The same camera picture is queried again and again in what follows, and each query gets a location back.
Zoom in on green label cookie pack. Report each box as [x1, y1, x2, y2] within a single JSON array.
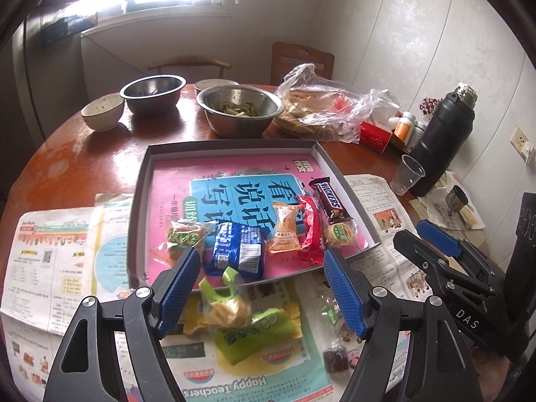
[[165, 219, 212, 262]]

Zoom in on wooden chair with rail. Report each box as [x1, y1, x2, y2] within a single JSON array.
[[146, 55, 232, 83]]

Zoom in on green jelly snack bag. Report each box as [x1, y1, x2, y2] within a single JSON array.
[[199, 267, 302, 366]]

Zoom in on small white ceramic bowl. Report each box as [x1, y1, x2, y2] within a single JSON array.
[[81, 93, 125, 133]]

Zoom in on wall power socket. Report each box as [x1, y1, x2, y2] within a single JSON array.
[[511, 127, 535, 163]]

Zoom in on red snack bar wrapper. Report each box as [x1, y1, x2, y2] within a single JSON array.
[[297, 195, 324, 265]]

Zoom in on papers under steel cup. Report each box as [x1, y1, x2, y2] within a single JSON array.
[[410, 171, 485, 230]]

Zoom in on yellow snack packet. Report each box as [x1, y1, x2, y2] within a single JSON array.
[[180, 296, 303, 339]]

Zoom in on clear plastic cup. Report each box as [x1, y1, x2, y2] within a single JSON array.
[[390, 154, 425, 196]]

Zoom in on dark round candy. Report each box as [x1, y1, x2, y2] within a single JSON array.
[[323, 347, 349, 374]]

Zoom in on blue snack packet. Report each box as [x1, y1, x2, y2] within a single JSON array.
[[203, 220, 270, 280]]

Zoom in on red tissue box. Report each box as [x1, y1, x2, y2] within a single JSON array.
[[360, 107, 399, 153]]

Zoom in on steel thermos lid cup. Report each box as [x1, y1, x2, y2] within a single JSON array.
[[445, 185, 469, 212]]

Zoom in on round cookie green label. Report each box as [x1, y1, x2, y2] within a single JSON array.
[[323, 220, 356, 249]]

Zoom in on small dark steel bowl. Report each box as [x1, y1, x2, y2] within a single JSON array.
[[120, 74, 186, 116]]

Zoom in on right English newspaper sheet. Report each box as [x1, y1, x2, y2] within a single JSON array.
[[292, 173, 437, 390]]

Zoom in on english newspaper sheet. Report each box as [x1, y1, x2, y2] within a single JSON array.
[[1, 194, 333, 401], [292, 173, 437, 390]]

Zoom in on Snickers bar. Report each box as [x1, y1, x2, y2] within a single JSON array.
[[309, 177, 352, 224]]

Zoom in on large steel bowl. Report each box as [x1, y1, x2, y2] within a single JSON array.
[[196, 84, 283, 139]]

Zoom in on black thermos flask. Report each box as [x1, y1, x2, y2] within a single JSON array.
[[410, 83, 478, 197]]

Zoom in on clear plastic bag with bread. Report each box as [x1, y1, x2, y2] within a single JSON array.
[[273, 64, 401, 144]]

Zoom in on orange medicine bottle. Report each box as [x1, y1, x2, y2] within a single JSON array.
[[393, 112, 416, 145]]

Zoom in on left English newspaper sheet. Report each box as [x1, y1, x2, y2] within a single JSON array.
[[1, 194, 333, 401]]

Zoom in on orange pastry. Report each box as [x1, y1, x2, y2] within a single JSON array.
[[268, 201, 301, 253]]

